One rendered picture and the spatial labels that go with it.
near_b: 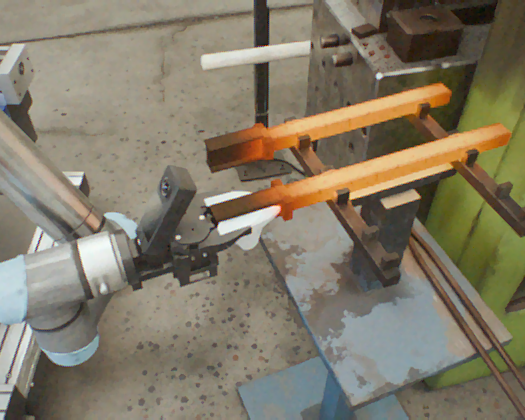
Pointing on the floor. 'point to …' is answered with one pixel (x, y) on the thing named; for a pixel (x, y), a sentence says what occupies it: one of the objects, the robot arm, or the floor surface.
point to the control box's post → (260, 63)
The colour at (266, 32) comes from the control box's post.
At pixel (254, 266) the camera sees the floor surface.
